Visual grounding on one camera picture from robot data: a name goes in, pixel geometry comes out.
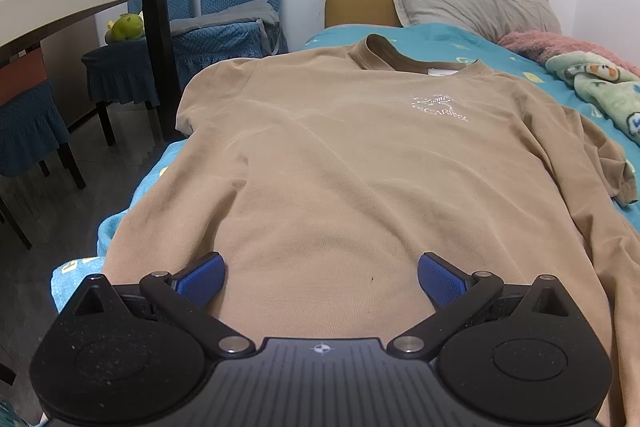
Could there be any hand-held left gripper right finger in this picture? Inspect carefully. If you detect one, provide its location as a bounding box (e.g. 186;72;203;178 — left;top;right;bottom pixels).
386;251;579;362

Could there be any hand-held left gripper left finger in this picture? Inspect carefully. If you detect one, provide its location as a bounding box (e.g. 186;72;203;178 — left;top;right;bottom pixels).
66;252;257;360

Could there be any tan long-sleeve shirt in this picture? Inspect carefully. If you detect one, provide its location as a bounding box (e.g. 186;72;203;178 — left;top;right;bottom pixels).
102;34;640;427

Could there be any green printed blanket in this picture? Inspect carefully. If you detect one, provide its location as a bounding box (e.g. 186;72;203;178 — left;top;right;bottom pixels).
545;51;640;148

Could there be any pink fuzzy blanket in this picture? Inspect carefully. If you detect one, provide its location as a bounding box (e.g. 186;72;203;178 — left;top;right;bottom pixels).
497;31;640;76

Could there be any grey folded cloth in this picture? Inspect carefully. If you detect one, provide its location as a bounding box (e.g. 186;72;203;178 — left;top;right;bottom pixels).
169;0;281;34

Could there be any green plush toy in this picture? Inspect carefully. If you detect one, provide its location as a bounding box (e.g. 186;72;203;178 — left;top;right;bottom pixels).
104;12;146;44

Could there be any grey pillow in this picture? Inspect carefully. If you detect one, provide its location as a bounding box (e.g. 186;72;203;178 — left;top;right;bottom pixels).
381;0;563;44

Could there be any tan headboard cushion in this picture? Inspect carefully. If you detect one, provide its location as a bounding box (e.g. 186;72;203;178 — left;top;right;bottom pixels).
324;0;403;30

